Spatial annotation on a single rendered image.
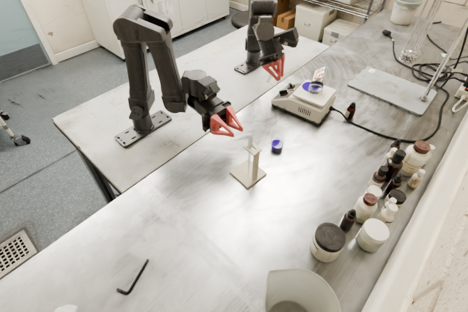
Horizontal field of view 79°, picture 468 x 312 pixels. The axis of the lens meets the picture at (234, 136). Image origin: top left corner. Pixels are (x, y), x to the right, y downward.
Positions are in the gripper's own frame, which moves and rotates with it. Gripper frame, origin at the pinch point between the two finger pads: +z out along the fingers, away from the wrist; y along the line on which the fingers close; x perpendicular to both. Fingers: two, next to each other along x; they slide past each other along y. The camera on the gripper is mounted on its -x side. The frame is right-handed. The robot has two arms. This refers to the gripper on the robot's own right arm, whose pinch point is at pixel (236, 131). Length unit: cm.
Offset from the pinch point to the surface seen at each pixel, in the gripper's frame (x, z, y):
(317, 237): 6.0, 33.2, -5.4
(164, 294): 13.9, 17.5, -37.2
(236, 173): 12.8, 3.9, -3.0
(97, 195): 106, -95, -33
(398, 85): 11, 15, 78
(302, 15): 66, -135, 224
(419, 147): 2, 37, 35
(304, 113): 10.1, 1.9, 32.0
